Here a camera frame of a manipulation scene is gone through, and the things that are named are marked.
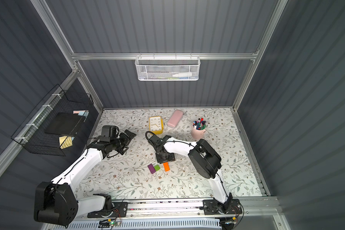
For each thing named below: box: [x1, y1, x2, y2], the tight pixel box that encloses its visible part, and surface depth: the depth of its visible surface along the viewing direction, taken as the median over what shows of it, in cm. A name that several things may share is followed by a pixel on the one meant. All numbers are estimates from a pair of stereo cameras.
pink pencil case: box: [166, 109, 184, 129], surface depth 112 cm
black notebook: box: [44, 112, 85, 136], surface depth 77 cm
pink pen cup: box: [190, 117, 207, 140], surface depth 96 cm
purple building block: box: [147, 163, 157, 174], surface depth 89 cm
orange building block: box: [162, 161, 171, 172], surface depth 91 cm
